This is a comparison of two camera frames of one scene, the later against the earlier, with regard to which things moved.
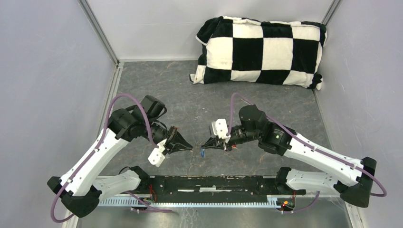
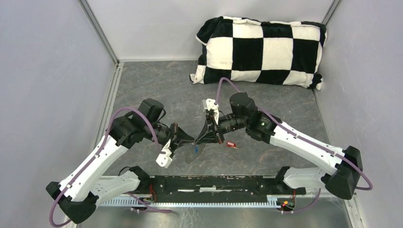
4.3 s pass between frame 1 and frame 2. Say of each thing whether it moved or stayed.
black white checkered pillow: stayed
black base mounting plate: stayed
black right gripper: moved
